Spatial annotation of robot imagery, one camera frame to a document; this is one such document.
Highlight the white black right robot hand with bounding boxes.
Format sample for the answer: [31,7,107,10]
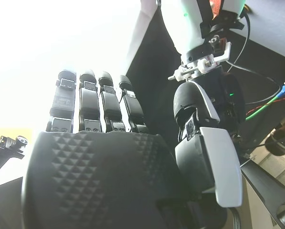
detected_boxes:
[20,69,243,229]

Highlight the black round device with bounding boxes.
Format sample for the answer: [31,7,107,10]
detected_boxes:
[265,128,285,157]

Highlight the thin red wire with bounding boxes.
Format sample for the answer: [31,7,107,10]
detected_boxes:
[246,95,285,115]

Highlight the green cable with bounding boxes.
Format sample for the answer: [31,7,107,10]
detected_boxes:
[246,95,285,123]

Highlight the thick black cable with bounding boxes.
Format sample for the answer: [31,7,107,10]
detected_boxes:
[224,10,280,105]

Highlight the black metal frame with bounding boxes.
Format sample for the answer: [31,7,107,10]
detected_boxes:
[240,162,285,229]

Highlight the small camera on black bracket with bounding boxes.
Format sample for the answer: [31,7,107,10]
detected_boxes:
[0,135,29,179]

